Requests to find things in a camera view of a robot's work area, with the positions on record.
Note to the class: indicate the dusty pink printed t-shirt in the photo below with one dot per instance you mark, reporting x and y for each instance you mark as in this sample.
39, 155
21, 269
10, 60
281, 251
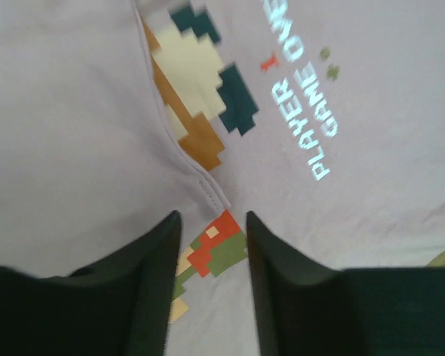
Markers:
325, 118

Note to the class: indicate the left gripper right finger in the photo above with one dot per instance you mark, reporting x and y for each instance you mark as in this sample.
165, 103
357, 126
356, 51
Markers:
302, 307

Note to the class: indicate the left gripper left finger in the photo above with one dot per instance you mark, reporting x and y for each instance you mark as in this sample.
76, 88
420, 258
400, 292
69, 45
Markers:
119, 305

